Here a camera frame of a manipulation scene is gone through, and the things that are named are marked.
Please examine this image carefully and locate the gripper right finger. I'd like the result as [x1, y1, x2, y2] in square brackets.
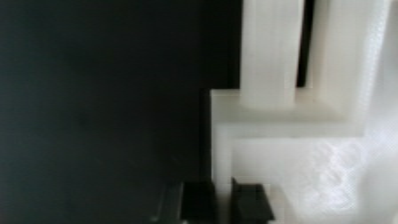
[229, 181, 275, 224]

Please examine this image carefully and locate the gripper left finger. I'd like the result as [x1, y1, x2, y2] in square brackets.
[155, 181, 217, 224]

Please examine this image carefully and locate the white chair seat part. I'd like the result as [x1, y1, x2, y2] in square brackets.
[211, 0, 398, 224]

